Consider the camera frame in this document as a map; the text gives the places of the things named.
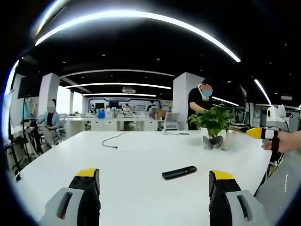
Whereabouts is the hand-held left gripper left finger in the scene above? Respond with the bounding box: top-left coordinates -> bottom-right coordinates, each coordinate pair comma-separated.
38,168 -> 102,226

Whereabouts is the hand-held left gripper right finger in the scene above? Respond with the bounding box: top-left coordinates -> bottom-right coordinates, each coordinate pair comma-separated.
208,169 -> 269,226

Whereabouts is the black remote control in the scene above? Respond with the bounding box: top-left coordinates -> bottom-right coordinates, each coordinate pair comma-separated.
161,165 -> 198,180

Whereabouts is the person's right hand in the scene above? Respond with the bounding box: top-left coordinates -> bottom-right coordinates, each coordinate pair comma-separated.
261,131 -> 301,153

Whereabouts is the clear glass cup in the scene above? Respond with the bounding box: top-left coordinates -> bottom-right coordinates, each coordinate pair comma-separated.
225,130 -> 236,145

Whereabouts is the ceiling light strip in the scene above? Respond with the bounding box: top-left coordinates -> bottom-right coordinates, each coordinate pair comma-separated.
82,92 -> 157,97
60,69 -> 175,79
253,79 -> 272,105
34,9 -> 241,63
64,82 -> 172,90

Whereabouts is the green potted plant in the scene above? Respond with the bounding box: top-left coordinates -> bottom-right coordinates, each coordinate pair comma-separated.
187,104 -> 232,150

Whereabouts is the white mesh laundry bag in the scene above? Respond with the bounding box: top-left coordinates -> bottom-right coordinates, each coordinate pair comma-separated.
253,150 -> 301,226

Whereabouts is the black metal stand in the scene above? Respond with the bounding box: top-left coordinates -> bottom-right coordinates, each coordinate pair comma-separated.
8,94 -> 43,171

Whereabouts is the white office chair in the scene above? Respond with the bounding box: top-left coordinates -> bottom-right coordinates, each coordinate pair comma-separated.
163,112 -> 181,132

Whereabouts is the white cabinet row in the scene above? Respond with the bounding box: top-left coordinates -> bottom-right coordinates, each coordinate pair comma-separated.
65,116 -> 166,132

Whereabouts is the black hand strap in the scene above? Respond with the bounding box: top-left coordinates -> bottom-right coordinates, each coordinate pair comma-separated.
271,136 -> 281,152

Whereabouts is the grey cable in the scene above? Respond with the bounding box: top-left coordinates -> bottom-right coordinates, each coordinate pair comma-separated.
102,131 -> 127,149

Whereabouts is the black wall screen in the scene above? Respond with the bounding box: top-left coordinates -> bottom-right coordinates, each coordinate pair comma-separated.
17,75 -> 42,97

